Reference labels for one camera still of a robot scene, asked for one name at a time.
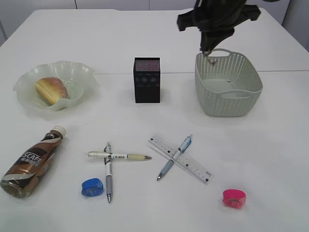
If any green plastic woven basket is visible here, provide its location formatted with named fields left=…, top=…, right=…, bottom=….
left=195, top=49, right=263, bottom=117

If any black mesh pen holder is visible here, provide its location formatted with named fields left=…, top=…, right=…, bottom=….
left=133, top=57, right=160, bottom=103

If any white beige-grip pen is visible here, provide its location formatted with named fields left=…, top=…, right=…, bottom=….
left=84, top=151, right=152, bottom=161

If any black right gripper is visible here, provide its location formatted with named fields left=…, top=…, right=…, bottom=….
left=177, top=0, right=261, bottom=54

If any clear plastic ruler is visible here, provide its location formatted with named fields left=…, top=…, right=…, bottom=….
left=148, top=134, right=213, bottom=184

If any green wavy glass plate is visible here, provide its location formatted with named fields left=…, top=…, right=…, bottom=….
left=14, top=61, right=99, bottom=111

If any golden bread roll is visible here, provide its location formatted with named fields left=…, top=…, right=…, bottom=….
left=34, top=77, right=70, bottom=104

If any pink pencil sharpener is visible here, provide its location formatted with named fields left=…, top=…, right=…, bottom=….
left=223, top=189, right=246, bottom=209

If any white grey-grip pen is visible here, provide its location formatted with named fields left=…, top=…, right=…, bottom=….
left=104, top=158, right=113, bottom=203

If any brown coffee bottle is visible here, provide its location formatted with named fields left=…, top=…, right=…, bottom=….
left=0, top=125, right=66, bottom=198

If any blue pencil sharpener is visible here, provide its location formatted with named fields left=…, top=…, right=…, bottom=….
left=81, top=178, right=104, bottom=197

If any blue clip pen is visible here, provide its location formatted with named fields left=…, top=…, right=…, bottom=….
left=157, top=135, right=192, bottom=181

